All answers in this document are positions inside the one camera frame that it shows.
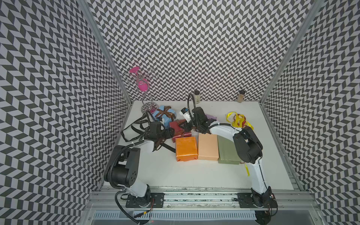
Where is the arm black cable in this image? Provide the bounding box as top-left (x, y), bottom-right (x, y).
top-left (187, 92), bottom-right (197, 119)
top-left (144, 111), bottom-right (154, 133)

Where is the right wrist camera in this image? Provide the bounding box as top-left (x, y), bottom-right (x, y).
top-left (180, 108), bottom-right (192, 123)

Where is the peach gift box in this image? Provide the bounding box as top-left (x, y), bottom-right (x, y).
top-left (198, 133), bottom-right (219, 161)

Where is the orange gift box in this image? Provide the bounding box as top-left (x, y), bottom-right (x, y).
top-left (175, 136), bottom-right (198, 162)

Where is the purple gift box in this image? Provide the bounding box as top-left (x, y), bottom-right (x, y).
top-left (206, 114), bottom-right (217, 121)

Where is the black ribbon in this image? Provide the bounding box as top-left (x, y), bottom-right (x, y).
top-left (121, 112), bottom-right (158, 142)

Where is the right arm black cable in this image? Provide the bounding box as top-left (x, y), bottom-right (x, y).
top-left (187, 92), bottom-right (197, 119)

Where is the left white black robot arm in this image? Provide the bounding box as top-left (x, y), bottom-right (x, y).
top-left (104, 120), bottom-right (175, 208)

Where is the green gift box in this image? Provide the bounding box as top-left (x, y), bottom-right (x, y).
top-left (217, 136), bottom-right (244, 165)

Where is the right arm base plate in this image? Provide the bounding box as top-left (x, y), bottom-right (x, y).
top-left (235, 193), bottom-right (278, 210)

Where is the blue gift box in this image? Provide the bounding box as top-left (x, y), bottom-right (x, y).
top-left (152, 106), bottom-right (177, 128)

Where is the red gift box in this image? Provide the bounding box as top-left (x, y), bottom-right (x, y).
top-left (169, 119), bottom-right (192, 142)

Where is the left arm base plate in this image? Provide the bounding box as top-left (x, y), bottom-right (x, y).
top-left (126, 193), bottom-right (165, 209)

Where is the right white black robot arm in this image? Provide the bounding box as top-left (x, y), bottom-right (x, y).
top-left (180, 106), bottom-right (278, 210)

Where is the brown spice jar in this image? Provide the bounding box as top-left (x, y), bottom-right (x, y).
top-left (237, 90), bottom-right (246, 103)

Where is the silver pink jewelry stand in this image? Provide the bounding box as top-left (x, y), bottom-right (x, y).
top-left (122, 67), bottom-right (158, 113)

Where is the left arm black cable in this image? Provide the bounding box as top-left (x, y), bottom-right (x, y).
top-left (144, 111), bottom-right (154, 133)

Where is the yellow ribbon of peach box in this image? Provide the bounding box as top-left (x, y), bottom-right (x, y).
top-left (226, 112), bottom-right (254, 129)

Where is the light spice jar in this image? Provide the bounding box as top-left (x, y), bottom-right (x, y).
top-left (193, 90), bottom-right (201, 104)

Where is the aluminium front rail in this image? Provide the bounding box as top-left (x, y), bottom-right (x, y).
top-left (84, 186), bottom-right (320, 211)

